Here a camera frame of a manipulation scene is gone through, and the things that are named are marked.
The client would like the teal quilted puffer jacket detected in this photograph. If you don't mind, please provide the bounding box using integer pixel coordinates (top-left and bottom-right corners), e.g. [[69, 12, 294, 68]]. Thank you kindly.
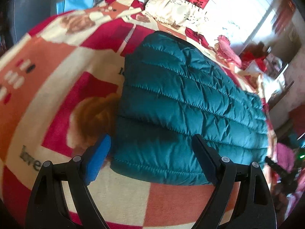
[[110, 31, 268, 185]]

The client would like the cluttered bedside table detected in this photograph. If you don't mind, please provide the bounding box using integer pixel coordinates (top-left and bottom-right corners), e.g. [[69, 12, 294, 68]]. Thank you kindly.
[[239, 41, 289, 94]]

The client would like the red orange cream checkered blanket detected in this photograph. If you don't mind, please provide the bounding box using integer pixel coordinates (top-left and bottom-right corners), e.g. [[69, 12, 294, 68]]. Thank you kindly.
[[1, 0, 276, 228]]

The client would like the pink ruffled pillow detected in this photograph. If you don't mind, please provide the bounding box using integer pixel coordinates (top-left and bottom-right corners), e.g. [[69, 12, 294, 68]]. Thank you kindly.
[[214, 35, 242, 68]]

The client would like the light blue bag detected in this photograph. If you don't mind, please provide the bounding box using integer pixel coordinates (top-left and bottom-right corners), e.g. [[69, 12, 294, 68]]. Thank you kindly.
[[56, 0, 94, 15]]

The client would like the grey refrigerator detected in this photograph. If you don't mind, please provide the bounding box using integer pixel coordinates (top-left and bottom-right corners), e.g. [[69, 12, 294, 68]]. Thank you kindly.
[[4, 0, 52, 47]]

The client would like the cream lace pillow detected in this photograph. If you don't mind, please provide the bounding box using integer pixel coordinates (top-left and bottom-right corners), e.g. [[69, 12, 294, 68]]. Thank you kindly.
[[145, 0, 209, 30]]

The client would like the red hanging wall decoration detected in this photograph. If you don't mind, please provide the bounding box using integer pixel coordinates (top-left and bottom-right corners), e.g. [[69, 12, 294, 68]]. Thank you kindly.
[[272, 0, 296, 34]]

